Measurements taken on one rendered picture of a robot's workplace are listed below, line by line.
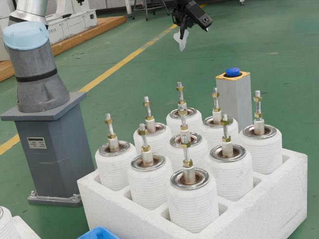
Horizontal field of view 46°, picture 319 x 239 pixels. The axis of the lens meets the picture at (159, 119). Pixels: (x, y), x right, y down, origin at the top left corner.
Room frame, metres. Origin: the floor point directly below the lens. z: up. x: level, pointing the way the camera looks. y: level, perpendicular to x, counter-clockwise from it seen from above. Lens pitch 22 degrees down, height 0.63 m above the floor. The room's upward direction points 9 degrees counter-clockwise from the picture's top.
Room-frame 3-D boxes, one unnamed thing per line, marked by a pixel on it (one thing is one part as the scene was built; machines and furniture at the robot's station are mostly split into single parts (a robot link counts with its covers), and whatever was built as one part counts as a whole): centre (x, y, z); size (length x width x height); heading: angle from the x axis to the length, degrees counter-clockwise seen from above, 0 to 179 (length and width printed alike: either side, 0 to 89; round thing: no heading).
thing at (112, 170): (0.79, 0.11, 0.16); 0.10 x 0.10 x 0.18
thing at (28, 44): (1.08, 0.33, 0.47); 0.13 x 0.12 x 0.14; 21
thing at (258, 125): (0.76, -0.22, 0.26); 0.02 x 0.02 x 0.03
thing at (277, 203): (0.78, -0.05, 0.09); 0.39 x 0.39 x 0.18; 40
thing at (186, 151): (0.61, -0.04, 0.31); 0.01 x 0.01 x 0.08
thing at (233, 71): (1.02, -0.22, 0.32); 0.04 x 0.04 x 0.02
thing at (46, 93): (1.07, 0.33, 0.35); 0.15 x 0.15 x 0.10
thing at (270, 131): (0.76, -0.22, 0.25); 0.08 x 0.08 x 0.01
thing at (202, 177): (0.61, -0.04, 0.25); 0.08 x 0.08 x 0.01
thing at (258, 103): (0.76, -0.22, 0.31); 0.01 x 0.01 x 0.08
